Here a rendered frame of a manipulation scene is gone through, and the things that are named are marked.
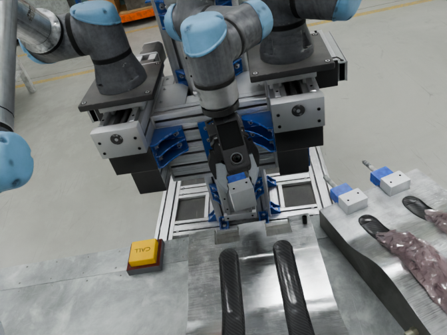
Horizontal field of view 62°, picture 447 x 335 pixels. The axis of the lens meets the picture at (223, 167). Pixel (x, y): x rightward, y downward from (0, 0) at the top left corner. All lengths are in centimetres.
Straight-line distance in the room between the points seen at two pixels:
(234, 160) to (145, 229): 156
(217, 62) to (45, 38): 57
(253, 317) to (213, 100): 38
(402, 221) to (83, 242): 180
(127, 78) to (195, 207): 92
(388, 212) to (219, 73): 47
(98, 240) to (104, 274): 131
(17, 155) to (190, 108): 68
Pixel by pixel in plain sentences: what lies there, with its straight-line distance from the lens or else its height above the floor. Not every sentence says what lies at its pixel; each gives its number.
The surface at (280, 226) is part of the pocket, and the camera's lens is 82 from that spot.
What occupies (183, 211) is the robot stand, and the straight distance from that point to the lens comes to 187.
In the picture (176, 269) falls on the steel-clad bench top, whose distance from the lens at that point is 89.
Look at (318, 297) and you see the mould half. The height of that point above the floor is 88.
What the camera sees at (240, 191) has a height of 96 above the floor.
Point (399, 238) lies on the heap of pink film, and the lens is 76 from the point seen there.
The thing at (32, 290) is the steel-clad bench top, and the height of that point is 80.
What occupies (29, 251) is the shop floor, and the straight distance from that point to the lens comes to 246.
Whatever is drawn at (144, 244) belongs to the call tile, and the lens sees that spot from 92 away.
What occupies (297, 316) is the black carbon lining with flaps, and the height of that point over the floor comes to 88.
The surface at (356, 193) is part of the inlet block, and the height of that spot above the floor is 88.
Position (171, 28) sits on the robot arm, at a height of 125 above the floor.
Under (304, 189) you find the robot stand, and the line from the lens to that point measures 185.
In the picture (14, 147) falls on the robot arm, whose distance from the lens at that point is 54.
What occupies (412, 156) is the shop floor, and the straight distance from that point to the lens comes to 239.
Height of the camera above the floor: 149
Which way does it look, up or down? 39 degrees down
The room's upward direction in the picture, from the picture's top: 14 degrees counter-clockwise
